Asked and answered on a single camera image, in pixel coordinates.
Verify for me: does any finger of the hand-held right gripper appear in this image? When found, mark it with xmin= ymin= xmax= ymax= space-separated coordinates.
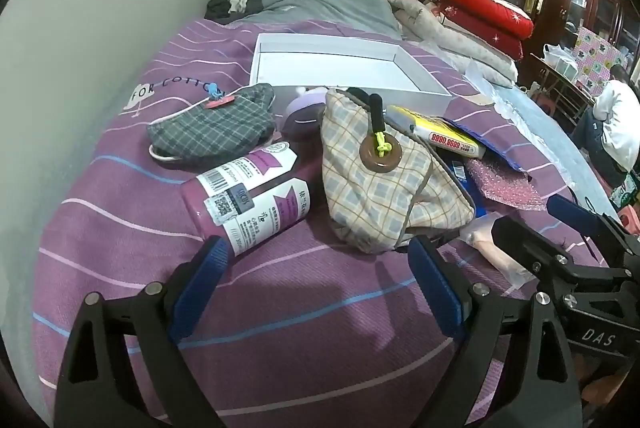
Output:
xmin=546 ymin=194 xmax=640 ymax=254
xmin=491 ymin=214 xmax=608 ymax=281

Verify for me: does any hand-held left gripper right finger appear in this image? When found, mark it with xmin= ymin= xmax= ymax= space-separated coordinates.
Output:
xmin=406 ymin=235 xmax=583 ymax=428

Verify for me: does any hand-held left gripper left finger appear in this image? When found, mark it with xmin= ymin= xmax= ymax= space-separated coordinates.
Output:
xmin=54 ymin=235 xmax=236 ymax=428

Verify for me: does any pink bubble wrap bag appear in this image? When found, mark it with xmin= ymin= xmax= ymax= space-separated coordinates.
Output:
xmin=465 ymin=156 xmax=548 ymax=212

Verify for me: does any blue packet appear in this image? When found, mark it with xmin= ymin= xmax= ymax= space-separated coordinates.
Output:
xmin=448 ymin=159 xmax=485 ymax=218
xmin=445 ymin=118 xmax=528 ymax=171

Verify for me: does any beige plaid pouch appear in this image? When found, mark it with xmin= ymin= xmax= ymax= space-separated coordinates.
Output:
xmin=320 ymin=87 xmax=477 ymax=255

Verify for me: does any yellow packet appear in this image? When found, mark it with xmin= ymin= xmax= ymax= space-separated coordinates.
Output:
xmin=387 ymin=104 xmax=487 ymax=160

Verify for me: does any green plaid pouch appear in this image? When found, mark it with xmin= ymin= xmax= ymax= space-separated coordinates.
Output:
xmin=146 ymin=83 xmax=277 ymax=169

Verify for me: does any white cardboard box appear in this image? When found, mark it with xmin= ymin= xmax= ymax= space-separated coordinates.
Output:
xmin=248 ymin=33 xmax=453 ymax=116

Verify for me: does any clear bag with beige item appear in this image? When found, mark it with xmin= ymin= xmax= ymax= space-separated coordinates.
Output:
xmin=457 ymin=215 xmax=538 ymax=291

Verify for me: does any light blue bedsheet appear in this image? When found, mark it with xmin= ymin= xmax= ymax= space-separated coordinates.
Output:
xmin=492 ymin=85 xmax=621 ymax=221

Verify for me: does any purple striped bedsheet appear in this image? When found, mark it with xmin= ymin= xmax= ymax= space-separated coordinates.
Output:
xmin=32 ymin=19 xmax=608 ymax=428

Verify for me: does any purple labelled bottle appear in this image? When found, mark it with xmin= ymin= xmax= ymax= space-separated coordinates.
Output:
xmin=181 ymin=141 xmax=299 ymax=234
xmin=220 ymin=178 xmax=312 ymax=257

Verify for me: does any brown wooden table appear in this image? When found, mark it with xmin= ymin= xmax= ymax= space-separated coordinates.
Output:
xmin=530 ymin=53 xmax=596 ymax=129

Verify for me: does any white plastic bag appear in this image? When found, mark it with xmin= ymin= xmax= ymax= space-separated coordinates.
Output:
xmin=542 ymin=43 xmax=581 ymax=74

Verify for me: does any pink patterned board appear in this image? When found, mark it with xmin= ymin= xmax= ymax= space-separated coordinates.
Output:
xmin=572 ymin=25 xmax=631 ymax=96

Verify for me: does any clear plastic sheet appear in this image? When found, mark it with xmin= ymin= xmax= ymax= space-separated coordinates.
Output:
xmin=462 ymin=58 xmax=526 ymax=129

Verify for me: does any dark wood cabinet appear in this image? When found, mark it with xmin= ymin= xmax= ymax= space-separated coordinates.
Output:
xmin=525 ymin=0 xmax=640 ymax=59

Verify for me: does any beige quilt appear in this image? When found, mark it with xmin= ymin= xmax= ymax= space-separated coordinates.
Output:
xmin=387 ymin=0 xmax=521 ymax=89

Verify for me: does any red folded quilt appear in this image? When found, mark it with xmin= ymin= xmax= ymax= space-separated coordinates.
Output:
xmin=430 ymin=0 xmax=535 ymax=61

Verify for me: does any dark clothes pile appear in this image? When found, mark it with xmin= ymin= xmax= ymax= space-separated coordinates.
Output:
xmin=204 ymin=0 xmax=265 ymax=21

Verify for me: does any grey blanket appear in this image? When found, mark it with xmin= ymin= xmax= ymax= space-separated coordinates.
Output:
xmin=220 ymin=0 xmax=403 ymax=41

